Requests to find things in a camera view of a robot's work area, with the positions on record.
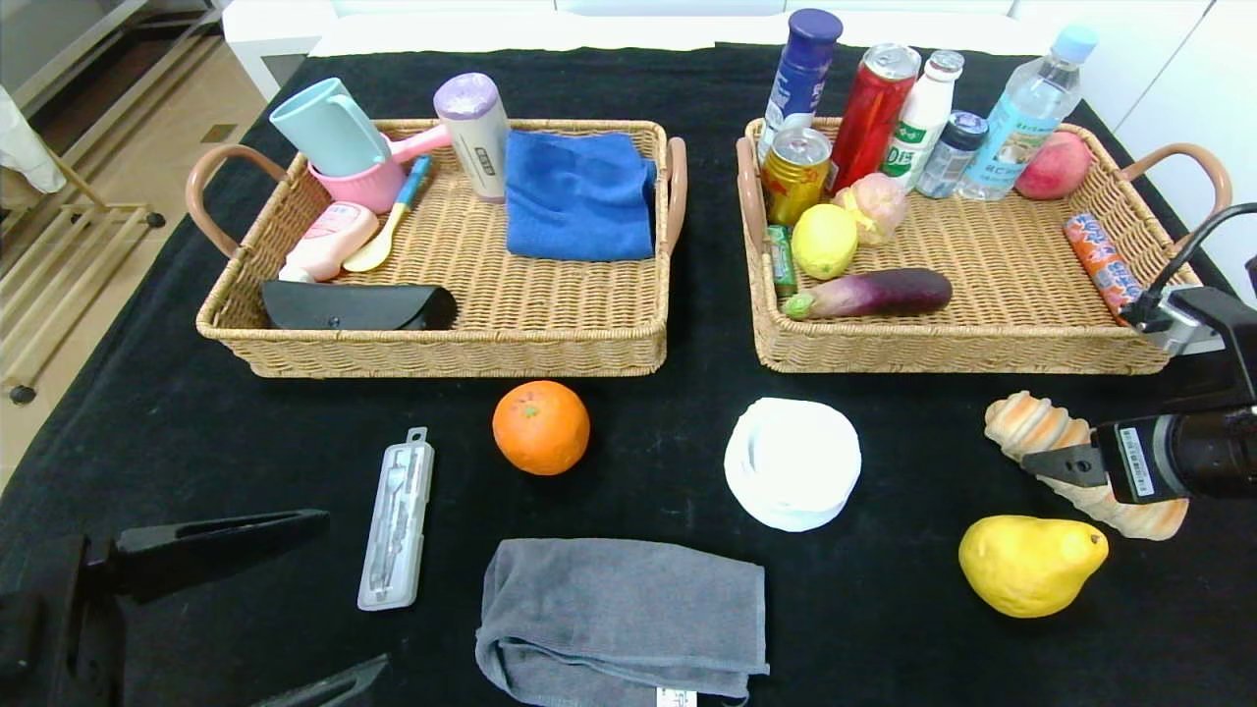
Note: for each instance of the white bottle green label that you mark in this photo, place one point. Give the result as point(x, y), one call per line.
point(923, 113)

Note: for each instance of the white bottle lavender cap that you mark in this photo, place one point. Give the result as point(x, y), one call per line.
point(474, 133)

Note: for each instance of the yellow lemon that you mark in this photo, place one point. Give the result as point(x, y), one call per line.
point(825, 243)

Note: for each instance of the blue folded towel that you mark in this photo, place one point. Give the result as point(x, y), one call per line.
point(579, 196)

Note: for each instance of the pink plastic cup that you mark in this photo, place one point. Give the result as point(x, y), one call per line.
point(371, 185)

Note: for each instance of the white hanging cloth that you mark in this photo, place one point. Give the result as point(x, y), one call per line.
point(22, 147)

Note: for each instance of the dark blue bottle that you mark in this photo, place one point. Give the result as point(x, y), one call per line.
point(800, 74)

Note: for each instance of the grey metal frame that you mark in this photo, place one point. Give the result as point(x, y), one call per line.
point(88, 47)

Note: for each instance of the tall red drink can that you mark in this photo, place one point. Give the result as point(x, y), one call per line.
point(869, 113)

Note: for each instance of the green candy pack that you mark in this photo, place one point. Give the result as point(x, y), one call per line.
point(781, 260)

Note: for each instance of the long ridged bread loaf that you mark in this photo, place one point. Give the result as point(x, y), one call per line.
point(1026, 422)

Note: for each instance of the purple eggplant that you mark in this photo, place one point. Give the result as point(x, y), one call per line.
point(884, 293)

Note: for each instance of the pink lotion bottle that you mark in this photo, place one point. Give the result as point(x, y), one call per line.
point(332, 239)

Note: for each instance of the white paper roll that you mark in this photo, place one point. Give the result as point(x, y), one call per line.
point(791, 466)

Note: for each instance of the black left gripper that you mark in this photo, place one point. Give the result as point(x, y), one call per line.
point(95, 570)

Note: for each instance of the black glasses case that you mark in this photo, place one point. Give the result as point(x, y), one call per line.
point(354, 306)

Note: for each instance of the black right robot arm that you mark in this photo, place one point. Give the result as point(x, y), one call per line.
point(1218, 452)

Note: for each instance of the yellow pear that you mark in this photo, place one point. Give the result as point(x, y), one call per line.
point(1026, 568)

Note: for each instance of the orange fruit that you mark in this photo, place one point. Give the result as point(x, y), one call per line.
point(540, 428)

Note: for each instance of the beige metal rolling rack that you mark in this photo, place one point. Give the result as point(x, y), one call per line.
point(22, 395)

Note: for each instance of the gold drink can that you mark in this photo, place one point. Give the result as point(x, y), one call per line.
point(793, 182)

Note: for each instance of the small grey capped jar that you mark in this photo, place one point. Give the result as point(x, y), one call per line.
point(948, 157)

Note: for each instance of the grey towel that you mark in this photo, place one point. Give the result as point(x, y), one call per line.
point(619, 609)

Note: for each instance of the clear plastic compass case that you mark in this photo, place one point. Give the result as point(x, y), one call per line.
point(396, 530)

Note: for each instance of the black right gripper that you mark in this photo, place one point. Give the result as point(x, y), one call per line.
point(1129, 462)

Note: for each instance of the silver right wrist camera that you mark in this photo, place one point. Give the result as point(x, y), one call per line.
point(1178, 329)

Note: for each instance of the light blue plastic mug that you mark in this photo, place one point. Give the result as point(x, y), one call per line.
point(326, 128)

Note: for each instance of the orange candy roll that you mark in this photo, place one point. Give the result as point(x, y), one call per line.
point(1100, 257)

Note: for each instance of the rectangular wicker basket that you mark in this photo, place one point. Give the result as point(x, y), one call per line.
point(982, 352)
point(589, 314)

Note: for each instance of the black table cloth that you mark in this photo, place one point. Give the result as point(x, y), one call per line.
point(884, 628)

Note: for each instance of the pale pink garlic bulb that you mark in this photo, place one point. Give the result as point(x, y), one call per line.
point(876, 204)

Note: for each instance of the pink peach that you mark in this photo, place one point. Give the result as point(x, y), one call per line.
point(1056, 167)

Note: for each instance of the clear water bottle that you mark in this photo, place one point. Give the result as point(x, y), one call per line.
point(1021, 118)

